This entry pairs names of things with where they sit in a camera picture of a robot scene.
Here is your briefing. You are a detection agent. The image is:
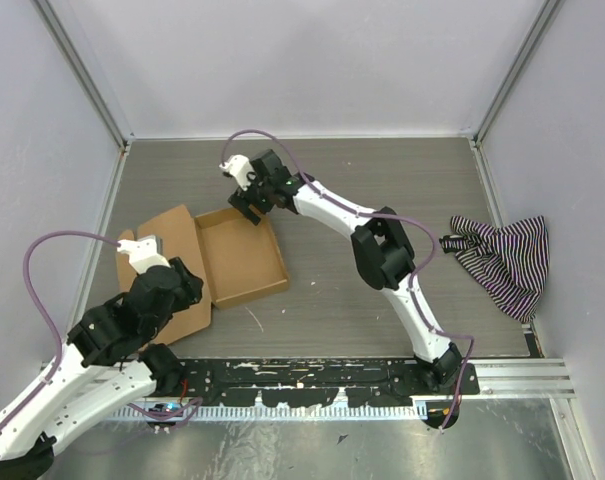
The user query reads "aluminium corner post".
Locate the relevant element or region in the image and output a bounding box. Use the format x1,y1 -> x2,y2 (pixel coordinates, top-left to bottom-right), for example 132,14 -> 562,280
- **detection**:
31,0 -> 133,151
471,0 -> 565,148

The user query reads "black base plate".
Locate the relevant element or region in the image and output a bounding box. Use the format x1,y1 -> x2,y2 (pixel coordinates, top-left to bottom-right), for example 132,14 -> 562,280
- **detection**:
123,355 -> 481,409

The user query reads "left aluminium corner post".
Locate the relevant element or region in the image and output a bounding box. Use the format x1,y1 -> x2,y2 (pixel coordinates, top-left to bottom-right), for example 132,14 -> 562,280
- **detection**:
31,0 -> 133,151

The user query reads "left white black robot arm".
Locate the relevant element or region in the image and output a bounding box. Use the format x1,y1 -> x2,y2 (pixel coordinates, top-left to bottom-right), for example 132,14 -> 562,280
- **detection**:
0,258 -> 203,479

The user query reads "brown cardboard box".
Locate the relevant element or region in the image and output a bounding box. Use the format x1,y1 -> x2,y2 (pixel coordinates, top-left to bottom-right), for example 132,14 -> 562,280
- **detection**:
119,205 -> 290,345

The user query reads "white slotted cable duct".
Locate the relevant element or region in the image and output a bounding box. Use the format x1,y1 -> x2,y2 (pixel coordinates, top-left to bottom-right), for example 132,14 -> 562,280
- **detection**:
101,399 -> 431,422

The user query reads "striped purple cloth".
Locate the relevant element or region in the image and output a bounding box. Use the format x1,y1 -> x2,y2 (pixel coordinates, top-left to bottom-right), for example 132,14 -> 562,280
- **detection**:
439,215 -> 550,324

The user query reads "right aluminium corner post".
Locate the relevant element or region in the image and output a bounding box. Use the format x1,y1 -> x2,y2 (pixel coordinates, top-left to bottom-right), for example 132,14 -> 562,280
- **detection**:
471,0 -> 565,148

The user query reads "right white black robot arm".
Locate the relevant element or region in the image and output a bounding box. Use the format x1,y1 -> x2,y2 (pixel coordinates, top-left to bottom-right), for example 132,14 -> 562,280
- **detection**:
219,150 -> 465,395

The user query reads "aluminium front rail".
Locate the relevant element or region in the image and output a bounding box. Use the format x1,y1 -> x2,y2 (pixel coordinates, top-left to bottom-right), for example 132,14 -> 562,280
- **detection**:
37,358 -> 574,405

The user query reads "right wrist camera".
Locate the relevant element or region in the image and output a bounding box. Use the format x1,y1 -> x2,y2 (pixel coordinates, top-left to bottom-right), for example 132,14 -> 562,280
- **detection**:
219,155 -> 257,191

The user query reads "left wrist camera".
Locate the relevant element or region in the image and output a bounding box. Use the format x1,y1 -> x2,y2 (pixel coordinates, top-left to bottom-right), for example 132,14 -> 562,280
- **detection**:
117,235 -> 170,274

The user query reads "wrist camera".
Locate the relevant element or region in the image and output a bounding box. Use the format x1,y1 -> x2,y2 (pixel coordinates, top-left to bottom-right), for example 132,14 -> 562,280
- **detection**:
219,155 -> 257,191
117,235 -> 170,274

